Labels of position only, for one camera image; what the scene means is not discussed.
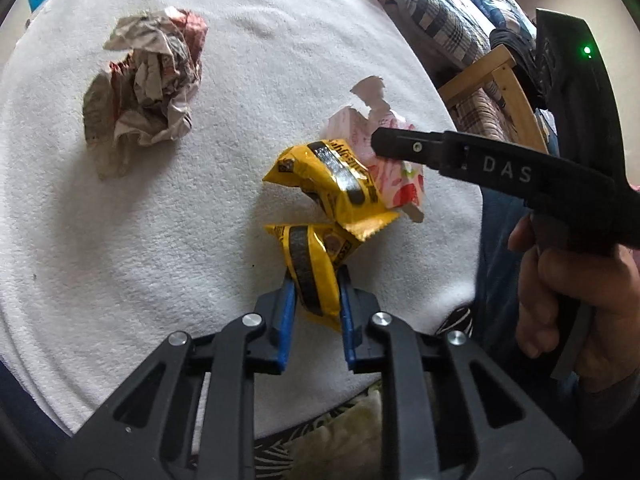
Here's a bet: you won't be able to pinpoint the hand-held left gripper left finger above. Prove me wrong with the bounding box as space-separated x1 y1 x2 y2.
55 272 299 480

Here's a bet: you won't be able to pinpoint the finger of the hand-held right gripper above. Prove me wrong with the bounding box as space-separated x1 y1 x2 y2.
371 126 469 178

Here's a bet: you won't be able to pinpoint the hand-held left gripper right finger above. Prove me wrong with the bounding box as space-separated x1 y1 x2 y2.
337 265 584 480

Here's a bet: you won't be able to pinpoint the pink strawberry print carton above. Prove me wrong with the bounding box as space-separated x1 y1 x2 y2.
325 76 426 223

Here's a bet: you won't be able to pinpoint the yellow black snack wrapper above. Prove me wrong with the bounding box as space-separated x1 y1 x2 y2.
264 222 361 333
263 139 401 241

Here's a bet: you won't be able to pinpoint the person's right hand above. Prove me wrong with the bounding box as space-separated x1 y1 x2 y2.
507 215 640 394

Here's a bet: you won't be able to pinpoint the person's dark pants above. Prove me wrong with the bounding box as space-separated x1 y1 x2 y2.
472 190 531 341

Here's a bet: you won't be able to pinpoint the wooden chair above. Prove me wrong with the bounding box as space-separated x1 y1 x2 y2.
439 44 548 153

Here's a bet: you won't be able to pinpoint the leaf patterned seat cushion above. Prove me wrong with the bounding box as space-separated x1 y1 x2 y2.
252 305 476 480

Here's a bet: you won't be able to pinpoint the dark clothing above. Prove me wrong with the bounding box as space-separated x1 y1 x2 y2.
490 27 546 106

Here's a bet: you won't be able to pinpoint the white table cloth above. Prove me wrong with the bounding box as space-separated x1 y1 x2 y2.
0 0 483 436

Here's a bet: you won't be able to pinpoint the blue patterned quilt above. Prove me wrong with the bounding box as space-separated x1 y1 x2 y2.
465 0 538 51

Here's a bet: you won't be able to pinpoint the crumpled red white paper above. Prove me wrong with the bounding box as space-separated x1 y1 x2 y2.
82 7 208 181

